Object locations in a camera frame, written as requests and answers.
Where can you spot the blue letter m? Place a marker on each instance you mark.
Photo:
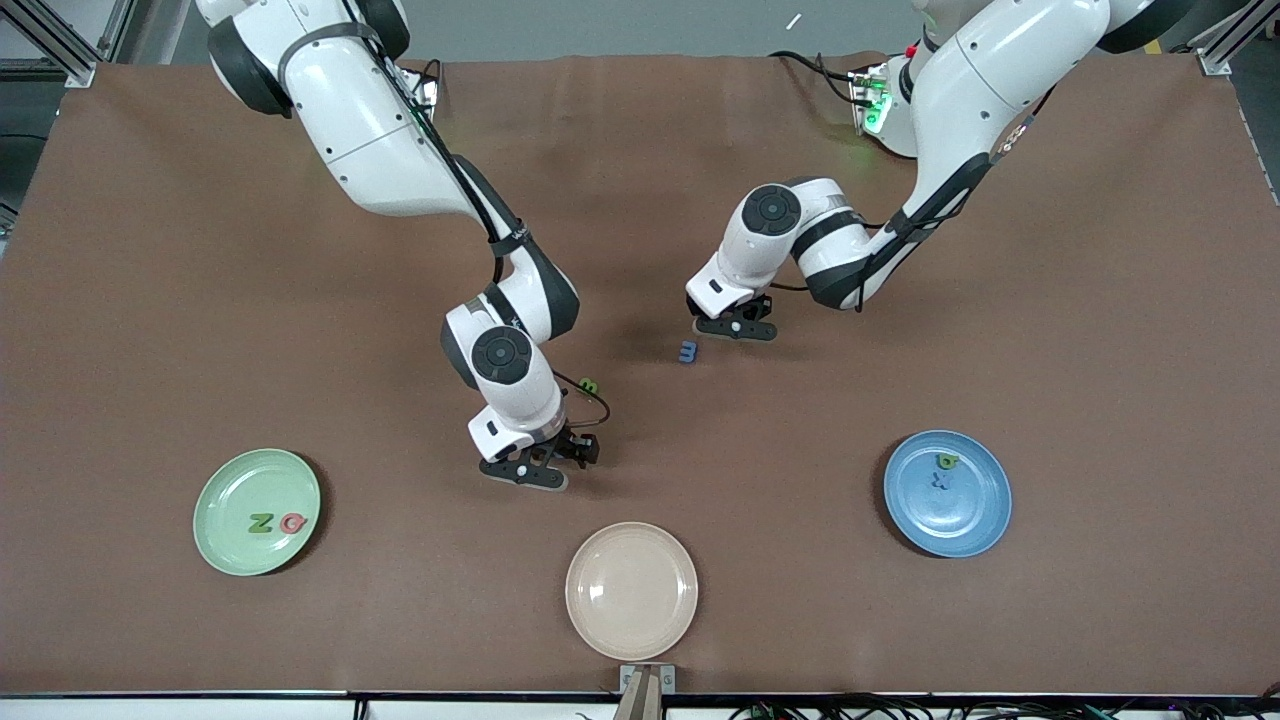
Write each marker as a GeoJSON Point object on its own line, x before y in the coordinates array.
{"type": "Point", "coordinates": [688, 354]}

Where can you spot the pink letter Q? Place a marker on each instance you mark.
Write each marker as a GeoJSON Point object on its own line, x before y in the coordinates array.
{"type": "Point", "coordinates": [285, 527]}

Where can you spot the blue letter x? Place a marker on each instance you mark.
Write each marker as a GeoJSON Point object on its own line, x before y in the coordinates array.
{"type": "Point", "coordinates": [940, 482]}

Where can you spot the green letter N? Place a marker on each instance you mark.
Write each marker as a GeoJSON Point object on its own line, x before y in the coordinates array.
{"type": "Point", "coordinates": [261, 522]}

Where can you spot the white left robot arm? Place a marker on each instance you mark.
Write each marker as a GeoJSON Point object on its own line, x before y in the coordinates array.
{"type": "Point", "coordinates": [1000, 70]}

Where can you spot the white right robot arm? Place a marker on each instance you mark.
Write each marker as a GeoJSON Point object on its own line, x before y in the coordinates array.
{"type": "Point", "coordinates": [380, 150]}

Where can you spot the beige plate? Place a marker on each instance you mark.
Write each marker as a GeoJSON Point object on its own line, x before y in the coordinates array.
{"type": "Point", "coordinates": [630, 600]}

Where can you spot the blue plate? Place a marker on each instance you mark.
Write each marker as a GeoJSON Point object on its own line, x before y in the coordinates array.
{"type": "Point", "coordinates": [960, 520]}

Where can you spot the green plate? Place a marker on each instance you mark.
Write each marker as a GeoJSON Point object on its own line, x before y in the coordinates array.
{"type": "Point", "coordinates": [230, 550]}

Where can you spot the brown table mat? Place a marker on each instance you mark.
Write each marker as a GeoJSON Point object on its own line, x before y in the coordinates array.
{"type": "Point", "coordinates": [200, 300]}

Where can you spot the white ledge beside table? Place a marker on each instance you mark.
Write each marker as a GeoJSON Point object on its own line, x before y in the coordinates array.
{"type": "Point", "coordinates": [200, 710]}

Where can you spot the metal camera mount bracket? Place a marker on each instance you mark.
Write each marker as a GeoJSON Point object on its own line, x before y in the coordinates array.
{"type": "Point", "coordinates": [627, 680]}

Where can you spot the metal left base bracket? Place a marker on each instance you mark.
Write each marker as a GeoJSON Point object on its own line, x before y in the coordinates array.
{"type": "Point", "coordinates": [862, 95]}

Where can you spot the metal base bracket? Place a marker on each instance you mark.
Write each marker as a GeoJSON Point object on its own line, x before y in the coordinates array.
{"type": "Point", "coordinates": [862, 95]}
{"type": "Point", "coordinates": [430, 92]}

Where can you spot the beige camera mount post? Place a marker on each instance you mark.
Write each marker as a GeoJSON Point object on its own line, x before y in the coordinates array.
{"type": "Point", "coordinates": [640, 705]}

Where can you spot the metal right base bracket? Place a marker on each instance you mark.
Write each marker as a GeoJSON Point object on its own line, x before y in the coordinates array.
{"type": "Point", "coordinates": [430, 92]}

